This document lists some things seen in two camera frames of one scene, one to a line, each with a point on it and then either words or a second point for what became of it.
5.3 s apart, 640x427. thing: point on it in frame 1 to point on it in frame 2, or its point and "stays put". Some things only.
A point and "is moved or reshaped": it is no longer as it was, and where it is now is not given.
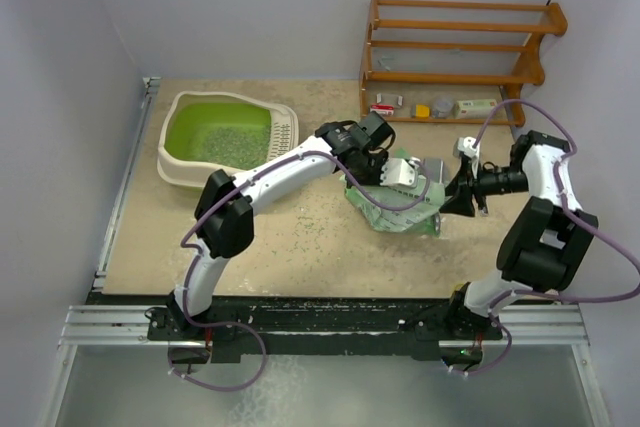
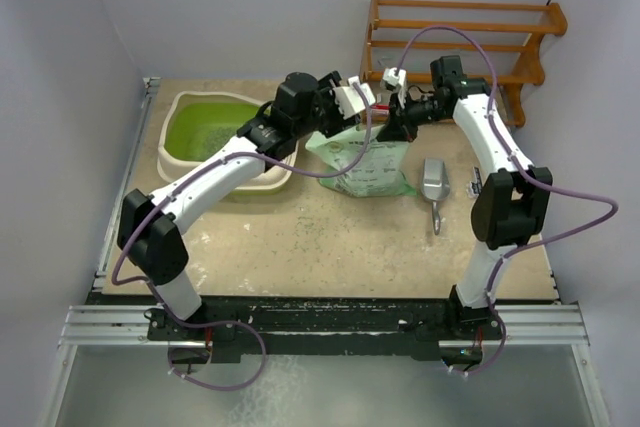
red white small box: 383,109 stays put
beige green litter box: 207,131 stays put
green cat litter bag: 400,209 is moved or reshaped
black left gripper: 379,160 to 338,122
